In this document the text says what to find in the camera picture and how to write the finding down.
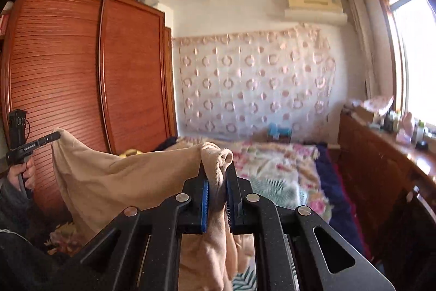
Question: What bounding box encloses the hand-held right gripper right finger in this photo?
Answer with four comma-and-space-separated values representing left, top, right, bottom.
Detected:
223, 163, 396, 291

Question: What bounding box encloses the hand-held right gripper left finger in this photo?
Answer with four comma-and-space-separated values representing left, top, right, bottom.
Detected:
66, 164, 210, 291

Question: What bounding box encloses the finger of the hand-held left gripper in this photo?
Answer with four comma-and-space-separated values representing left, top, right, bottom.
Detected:
38, 132, 62, 148

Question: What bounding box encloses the beige printed t-shirt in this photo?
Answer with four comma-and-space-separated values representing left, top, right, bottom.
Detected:
51, 127, 254, 291

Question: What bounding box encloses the person's left forearm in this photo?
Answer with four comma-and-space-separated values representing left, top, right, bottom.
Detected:
0, 180, 82, 291

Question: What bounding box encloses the person's left hand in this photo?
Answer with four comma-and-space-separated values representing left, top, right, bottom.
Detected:
8, 158, 36, 191

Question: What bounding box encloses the floral blanket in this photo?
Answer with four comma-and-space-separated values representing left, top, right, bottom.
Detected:
44, 137, 334, 256

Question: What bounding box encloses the blue toy box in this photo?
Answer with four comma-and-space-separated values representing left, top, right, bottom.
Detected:
267, 123, 293, 143

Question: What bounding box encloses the wooden louvered wardrobe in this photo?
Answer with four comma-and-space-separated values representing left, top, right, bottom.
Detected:
0, 0, 178, 220

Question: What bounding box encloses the sheer circle-patterned curtain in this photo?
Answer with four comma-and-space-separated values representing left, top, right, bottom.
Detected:
172, 23, 338, 143

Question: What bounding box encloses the wooden sideboard cabinet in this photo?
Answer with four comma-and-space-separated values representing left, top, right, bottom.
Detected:
339, 110, 436, 227

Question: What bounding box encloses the cardboard box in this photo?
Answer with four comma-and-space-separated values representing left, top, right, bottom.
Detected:
352, 106, 379, 123

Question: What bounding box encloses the pink dotted cloth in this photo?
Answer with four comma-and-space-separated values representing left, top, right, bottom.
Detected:
352, 96, 394, 114

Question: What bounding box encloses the dark wooden chair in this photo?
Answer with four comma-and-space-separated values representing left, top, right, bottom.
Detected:
385, 187, 436, 291

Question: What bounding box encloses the pink figurine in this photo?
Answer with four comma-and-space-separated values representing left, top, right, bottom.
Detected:
398, 112, 414, 143

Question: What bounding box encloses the white bottle green cap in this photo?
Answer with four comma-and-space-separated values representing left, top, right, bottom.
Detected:
414, 121, 426, 145

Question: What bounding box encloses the white gathered window curtain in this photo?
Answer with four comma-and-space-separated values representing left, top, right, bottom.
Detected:
346, 0, 379, 97

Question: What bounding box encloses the wooden framed window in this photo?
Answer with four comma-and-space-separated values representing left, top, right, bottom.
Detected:
375, 0, 436, 135

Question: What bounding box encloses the cream wall air conditioner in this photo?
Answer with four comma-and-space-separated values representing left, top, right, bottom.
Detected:
284, 0, 348, 26

